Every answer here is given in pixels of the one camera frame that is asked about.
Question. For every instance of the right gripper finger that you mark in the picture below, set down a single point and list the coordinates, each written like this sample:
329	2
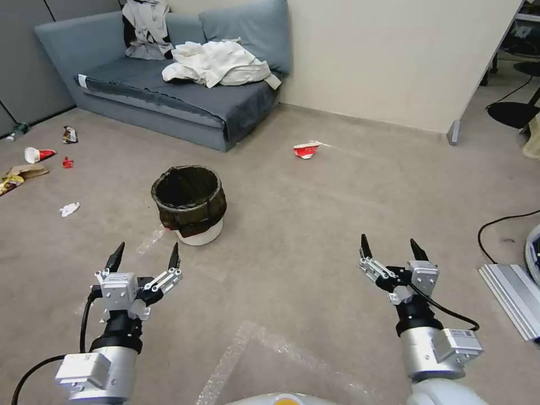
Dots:
365	249
419	253

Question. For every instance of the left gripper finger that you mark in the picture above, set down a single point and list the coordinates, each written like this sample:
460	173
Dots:
114	259
173	258

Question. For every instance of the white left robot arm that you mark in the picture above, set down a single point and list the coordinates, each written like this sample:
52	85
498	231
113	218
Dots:
110	373

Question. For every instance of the white trash can, dark liner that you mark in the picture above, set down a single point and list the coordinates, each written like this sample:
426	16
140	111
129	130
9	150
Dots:
198	230

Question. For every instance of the crumpled white paper ball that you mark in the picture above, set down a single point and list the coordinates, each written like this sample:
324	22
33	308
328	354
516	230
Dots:
68	209

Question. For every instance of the silver aluminium rails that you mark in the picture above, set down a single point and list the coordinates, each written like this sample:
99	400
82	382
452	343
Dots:
512	295

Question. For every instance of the small red scrap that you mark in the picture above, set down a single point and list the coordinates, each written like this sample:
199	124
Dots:
67	162

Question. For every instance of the white and blue round device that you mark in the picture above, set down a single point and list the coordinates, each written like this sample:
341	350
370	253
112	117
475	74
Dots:
533	253

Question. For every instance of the crushed red and white carton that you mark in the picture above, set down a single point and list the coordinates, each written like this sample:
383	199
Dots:
306	150

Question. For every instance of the brown paper bag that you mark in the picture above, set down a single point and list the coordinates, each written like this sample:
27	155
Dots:
29	171

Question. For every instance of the grey partition foot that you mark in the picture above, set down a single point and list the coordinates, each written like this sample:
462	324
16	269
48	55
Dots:
454	133

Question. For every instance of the yellow snack bag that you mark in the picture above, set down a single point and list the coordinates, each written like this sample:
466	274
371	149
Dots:
10	183

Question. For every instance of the red and white paper cup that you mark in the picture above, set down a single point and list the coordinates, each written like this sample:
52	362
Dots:
36	155

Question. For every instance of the dark crumpled snack wrapper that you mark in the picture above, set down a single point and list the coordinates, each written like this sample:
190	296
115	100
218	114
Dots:
69	135

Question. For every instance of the white robot front shell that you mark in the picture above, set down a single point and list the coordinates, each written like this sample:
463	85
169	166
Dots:
280	398

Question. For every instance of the pale yellow bag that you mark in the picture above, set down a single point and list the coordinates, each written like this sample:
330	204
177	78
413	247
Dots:
532	141

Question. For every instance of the green plastic bottle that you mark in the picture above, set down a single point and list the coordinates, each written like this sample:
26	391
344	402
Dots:
17	128

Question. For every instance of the black office chair base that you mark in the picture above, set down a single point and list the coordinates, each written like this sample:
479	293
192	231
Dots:
510	111

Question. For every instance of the blue-grey fabric sofa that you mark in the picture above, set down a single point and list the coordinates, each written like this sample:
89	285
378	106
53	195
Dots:
126	80

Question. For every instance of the crumpled white cloth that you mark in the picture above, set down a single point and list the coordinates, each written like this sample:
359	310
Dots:
215	63

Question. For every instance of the black and white patterned cloth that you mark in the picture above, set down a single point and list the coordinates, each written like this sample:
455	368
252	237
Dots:
145	25

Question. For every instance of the blue-grey sofa cushion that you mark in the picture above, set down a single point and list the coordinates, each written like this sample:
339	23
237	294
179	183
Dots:
253	29

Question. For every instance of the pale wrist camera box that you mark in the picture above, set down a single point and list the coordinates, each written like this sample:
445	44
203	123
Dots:
119	292
424	276

